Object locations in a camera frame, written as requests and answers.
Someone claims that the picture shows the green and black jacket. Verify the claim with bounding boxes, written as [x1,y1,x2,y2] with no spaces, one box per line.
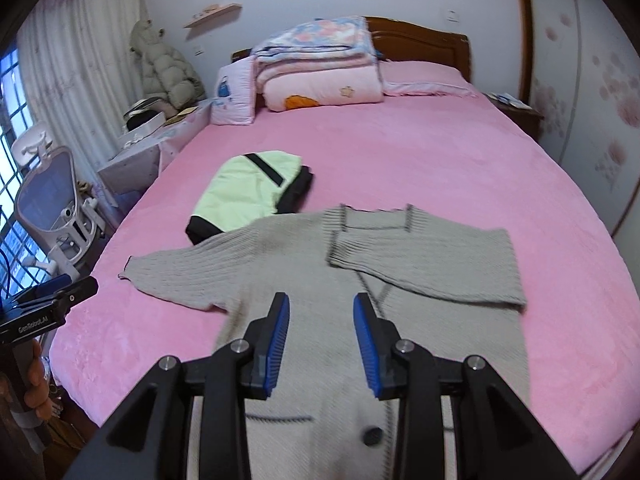
[185,150,315,247]

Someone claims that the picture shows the bed with pink blanket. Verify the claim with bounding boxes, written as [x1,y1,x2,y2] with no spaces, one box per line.
[47,60,616,466]

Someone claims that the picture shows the light wooden wall shelf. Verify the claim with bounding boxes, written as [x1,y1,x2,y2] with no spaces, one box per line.
[182,2,243,29]

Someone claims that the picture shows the white mesh office chair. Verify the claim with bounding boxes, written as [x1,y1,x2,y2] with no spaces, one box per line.
[11,127,113,281]

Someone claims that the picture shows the grey knitted sweater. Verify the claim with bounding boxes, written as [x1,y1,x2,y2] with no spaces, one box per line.
[117,203,531,480]

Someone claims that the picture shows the white curtain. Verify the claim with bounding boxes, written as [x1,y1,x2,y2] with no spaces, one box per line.
[17,0,151,171]

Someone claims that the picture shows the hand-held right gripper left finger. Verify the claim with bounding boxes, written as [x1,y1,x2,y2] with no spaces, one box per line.
[62,292,291,480]

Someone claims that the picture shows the white box with dark cloth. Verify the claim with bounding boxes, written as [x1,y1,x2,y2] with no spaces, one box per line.
[122,97,168,143]

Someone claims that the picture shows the person's left hand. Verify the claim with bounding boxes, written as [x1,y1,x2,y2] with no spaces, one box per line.
[24,339,55,423]

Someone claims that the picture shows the beige puffer coat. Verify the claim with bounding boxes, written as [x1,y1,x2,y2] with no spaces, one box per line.
[129,19,207,110]

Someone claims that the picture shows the papers on nightstand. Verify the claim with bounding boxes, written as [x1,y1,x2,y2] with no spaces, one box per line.
[487,91,531,111]

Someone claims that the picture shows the wooden headboard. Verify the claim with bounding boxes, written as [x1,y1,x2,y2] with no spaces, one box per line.
[231,16,473,83]

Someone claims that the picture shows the pink pillow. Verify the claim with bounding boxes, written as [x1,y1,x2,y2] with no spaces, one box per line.
[380,61,481,98]

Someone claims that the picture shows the pink folded quilt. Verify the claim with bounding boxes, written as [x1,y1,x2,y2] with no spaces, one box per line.
[256,55,386,112]

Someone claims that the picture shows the white desk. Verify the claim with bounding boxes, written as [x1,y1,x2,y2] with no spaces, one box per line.
[97,99,213,201]

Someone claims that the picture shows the wooden nightstand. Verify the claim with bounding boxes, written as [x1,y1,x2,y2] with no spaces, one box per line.
[482,91,546,143]

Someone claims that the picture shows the small pink cushion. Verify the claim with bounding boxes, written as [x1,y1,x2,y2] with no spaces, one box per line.
[210,56,258,126]

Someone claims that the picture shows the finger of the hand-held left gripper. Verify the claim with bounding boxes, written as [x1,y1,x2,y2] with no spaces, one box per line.
[15,274,73,307]
[52,276,99,312]

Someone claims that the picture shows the barred window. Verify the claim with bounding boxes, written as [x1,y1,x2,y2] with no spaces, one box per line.
[0,45,66,301]

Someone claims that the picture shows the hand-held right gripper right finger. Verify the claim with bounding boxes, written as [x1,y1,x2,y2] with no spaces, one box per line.
[352,291,581,480]

